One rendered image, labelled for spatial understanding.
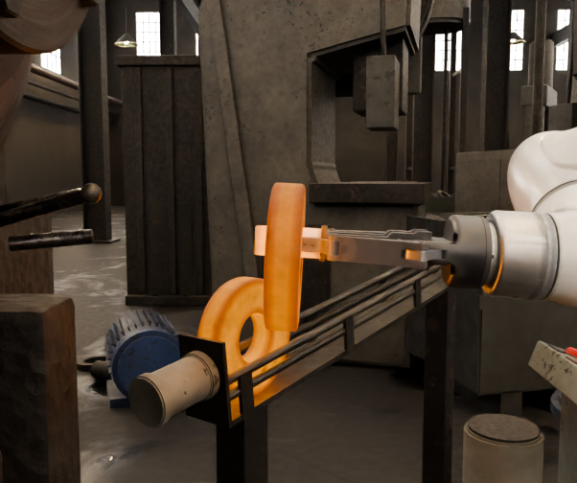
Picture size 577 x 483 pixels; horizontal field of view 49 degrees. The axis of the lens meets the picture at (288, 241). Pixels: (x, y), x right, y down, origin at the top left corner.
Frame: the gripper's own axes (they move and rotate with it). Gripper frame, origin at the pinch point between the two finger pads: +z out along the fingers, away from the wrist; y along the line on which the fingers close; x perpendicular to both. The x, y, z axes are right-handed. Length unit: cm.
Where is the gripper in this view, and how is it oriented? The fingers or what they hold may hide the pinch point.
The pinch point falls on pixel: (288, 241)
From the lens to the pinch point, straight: 65.3
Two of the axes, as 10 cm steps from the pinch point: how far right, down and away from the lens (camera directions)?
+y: 0.4, -1.0, 9.9
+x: 0.5, -9.9, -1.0
